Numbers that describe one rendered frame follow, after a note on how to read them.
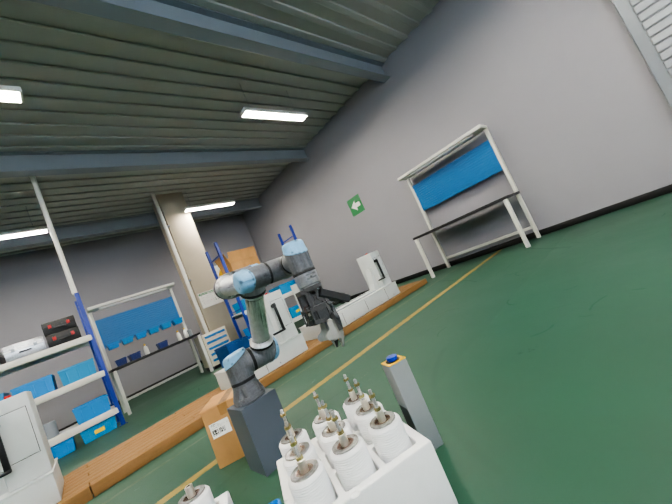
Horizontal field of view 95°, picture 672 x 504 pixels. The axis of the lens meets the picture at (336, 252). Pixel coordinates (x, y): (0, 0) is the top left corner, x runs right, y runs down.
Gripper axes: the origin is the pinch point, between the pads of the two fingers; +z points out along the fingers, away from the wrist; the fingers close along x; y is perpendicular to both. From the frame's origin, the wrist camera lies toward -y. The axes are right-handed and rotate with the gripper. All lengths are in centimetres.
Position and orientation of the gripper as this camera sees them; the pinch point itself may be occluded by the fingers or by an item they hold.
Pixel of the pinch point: (340, 341)
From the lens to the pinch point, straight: 102.1
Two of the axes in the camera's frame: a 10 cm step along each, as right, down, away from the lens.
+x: 5.1, -2.9, -8.1
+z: 4.0, 9.1, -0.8
